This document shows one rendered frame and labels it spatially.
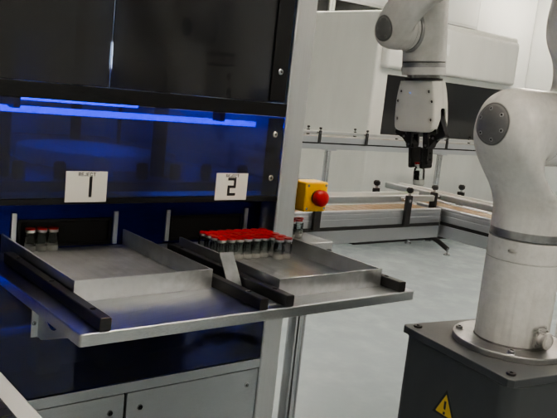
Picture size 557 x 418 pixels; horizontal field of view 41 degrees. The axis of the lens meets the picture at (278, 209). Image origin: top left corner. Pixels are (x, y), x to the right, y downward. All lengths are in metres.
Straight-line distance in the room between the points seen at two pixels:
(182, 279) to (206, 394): 0.52
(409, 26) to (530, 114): 0.33
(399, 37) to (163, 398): 0.91
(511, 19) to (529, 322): 9.23
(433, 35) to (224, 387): 0.92
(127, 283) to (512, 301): 0.62
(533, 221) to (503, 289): 0.12
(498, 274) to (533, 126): 0.25
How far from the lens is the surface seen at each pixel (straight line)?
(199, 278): 1.32
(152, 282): 1.28
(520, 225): 1.23
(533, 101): 1.19
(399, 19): 1.40
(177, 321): 1.15
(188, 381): 1.72
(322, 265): 1.59
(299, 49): 1.72
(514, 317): 1.26
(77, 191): 1.46
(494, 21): 10.09
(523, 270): 1.24
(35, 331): 1.50
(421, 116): 1.47
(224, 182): 1.63
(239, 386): 1.82
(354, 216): 2.06
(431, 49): 1.46
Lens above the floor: 1.24
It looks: 9 degrees down
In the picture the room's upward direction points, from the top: 6 degrees clockwise
